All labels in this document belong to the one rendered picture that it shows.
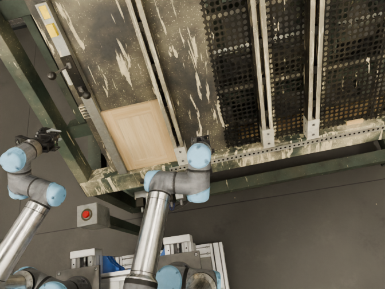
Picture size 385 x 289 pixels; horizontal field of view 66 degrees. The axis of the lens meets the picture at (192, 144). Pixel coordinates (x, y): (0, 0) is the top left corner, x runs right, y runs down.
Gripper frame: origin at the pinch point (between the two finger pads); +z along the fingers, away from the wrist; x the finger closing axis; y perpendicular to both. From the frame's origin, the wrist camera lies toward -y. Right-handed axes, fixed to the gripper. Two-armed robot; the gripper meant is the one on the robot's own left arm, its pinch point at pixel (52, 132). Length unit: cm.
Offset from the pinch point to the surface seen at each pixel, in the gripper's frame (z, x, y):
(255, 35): 12, 48, 86
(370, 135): 37, 2, 161
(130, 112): 23.6, 6.2, 29.5
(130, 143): 29.7, -13.0, 28.4
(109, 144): 26.0, -13.4, 17.3
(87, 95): 4.1, 17.1, 14.6
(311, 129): 30, 4, 125
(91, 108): 18.8, 7.7, 11.1
